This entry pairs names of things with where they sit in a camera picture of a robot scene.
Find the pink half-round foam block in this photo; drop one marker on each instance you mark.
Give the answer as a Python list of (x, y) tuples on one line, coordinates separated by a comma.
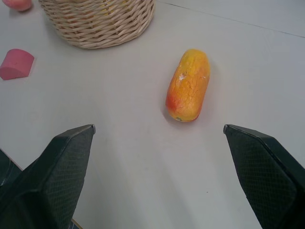
[(15, 64)]

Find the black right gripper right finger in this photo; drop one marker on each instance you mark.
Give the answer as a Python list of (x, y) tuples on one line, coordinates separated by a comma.
[(267, 176)]

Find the yellow orange mango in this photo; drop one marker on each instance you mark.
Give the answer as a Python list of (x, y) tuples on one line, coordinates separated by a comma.
[(188, 86)]

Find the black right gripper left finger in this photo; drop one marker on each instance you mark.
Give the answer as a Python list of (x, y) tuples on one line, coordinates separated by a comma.
[(50, 181)]

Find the red pink apple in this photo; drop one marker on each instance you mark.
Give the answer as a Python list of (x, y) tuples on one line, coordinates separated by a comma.
[(17, 4)]

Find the woven wicker basket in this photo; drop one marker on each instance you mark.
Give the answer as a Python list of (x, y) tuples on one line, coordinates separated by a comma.
[(100, 21)]

